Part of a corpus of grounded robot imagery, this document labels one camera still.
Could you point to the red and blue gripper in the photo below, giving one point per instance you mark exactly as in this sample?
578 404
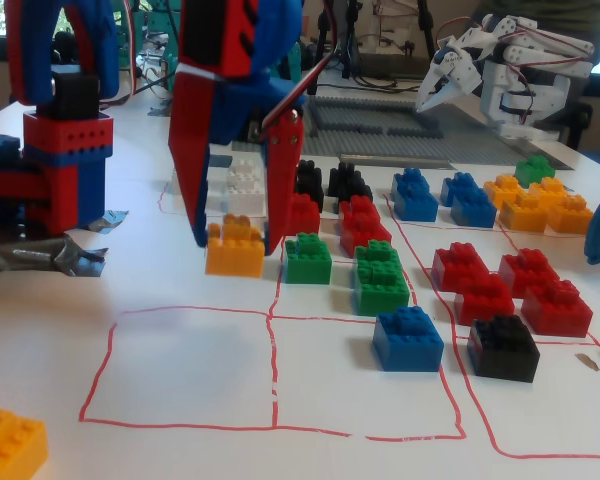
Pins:
215 112

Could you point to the yellow lego block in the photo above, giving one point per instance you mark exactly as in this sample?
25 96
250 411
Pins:
502 192
524 215
546 190
7 442
570 217
235 260

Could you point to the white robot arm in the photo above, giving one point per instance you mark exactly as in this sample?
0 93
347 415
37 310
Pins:
555 45

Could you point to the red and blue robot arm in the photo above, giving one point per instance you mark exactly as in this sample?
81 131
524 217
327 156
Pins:
60 150

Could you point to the white lego block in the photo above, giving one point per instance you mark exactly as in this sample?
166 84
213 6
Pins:
246 167
245 197

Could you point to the grey tape square marker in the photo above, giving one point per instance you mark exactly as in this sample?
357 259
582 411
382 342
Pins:
221 161

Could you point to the black lego block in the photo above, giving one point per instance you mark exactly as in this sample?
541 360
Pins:
502 355
349 171
351 192
310 167
311 190

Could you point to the red lego block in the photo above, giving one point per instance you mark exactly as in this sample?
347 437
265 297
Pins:
459 267
557 312
485 302
306 215
360 206
527 272
365 240

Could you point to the green lego block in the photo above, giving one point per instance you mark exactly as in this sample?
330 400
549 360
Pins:
307 265
382 295
534 172
377 251

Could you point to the blue lego block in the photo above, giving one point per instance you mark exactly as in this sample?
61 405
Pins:
405 345
475 212
460 187
411 177
416 205

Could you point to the black tripod stand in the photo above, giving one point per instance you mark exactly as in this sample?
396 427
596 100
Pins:
425 25
352 30

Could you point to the grey lego baseplate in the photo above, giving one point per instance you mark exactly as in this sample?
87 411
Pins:
480 145

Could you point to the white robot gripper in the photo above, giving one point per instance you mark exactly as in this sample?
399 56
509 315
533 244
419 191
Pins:
455 65

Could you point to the person in olive shirt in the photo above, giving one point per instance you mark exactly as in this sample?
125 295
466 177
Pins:
540 7

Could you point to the small brown scrap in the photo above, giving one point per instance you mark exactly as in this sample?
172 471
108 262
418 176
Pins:
587 362

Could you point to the grey brick wall frame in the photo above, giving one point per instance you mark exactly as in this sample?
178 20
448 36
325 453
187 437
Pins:
330 117

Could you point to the grey duct tape strip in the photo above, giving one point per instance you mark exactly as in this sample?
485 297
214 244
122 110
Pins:
395 163

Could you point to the crumpled silver duct tape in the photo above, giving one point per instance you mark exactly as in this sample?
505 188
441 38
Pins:
40 255

